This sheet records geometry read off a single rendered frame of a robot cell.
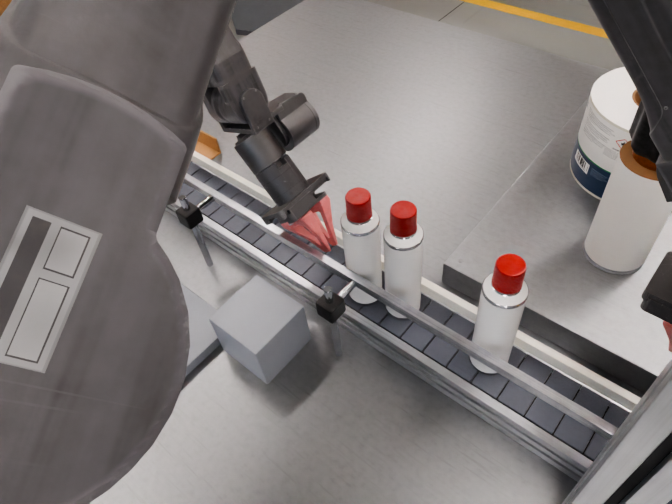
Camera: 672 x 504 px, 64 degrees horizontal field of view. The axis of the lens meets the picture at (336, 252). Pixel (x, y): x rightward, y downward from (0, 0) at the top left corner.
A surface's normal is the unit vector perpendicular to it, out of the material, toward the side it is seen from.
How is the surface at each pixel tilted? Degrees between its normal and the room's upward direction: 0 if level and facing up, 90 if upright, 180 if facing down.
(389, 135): 0
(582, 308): 0
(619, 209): 90
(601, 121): 90
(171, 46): 52
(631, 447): 90
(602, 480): 90
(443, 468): 0
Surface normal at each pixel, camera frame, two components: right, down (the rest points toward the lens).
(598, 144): -0.93, 0.33
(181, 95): 0.64, -0.22
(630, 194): -0.78, 0.52
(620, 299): -0.09, -0.65
